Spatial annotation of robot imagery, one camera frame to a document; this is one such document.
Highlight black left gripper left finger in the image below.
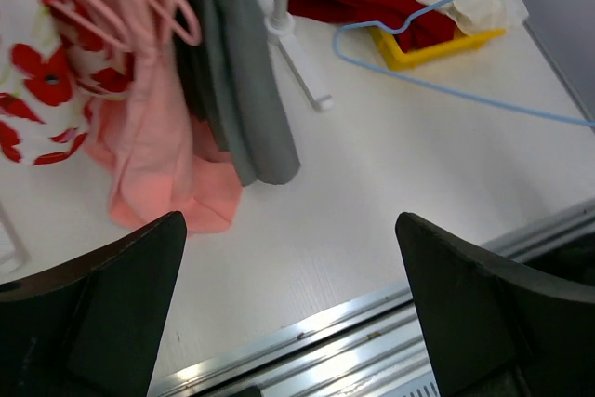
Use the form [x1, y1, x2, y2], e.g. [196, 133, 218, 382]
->
[1, 211, 187, 396]

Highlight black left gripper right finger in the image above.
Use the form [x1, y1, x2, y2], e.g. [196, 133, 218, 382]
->
[395, 213, 594, 396]

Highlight grey skirt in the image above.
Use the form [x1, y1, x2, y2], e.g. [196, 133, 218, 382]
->
[174, 0, 300, 186]

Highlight blue wire hanger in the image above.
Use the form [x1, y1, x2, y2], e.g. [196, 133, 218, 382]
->
[332, 0, 595, 129]

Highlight pink hanger of grey skirt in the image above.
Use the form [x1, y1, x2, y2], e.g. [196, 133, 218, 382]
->
[147, 0, 202, 46]

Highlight pink skirt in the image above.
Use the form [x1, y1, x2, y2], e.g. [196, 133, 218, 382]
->
[83, 0, 245, 236]

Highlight floral red white skirt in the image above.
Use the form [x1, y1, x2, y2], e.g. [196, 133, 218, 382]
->
[1, 0, 134, 165]

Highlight pink hanger of floral skirt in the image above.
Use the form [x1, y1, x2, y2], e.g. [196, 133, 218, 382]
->
[18, 0, 136, 54]

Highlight yellow plastic bin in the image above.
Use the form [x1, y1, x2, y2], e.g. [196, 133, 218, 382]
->
[368, 27, 507, 72]

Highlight white clothes rack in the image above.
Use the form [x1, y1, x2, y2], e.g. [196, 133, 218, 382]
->
[1, 0, 334, 276]

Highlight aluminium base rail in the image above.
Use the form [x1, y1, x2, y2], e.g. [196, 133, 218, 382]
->
[149, 197, 594, 396]

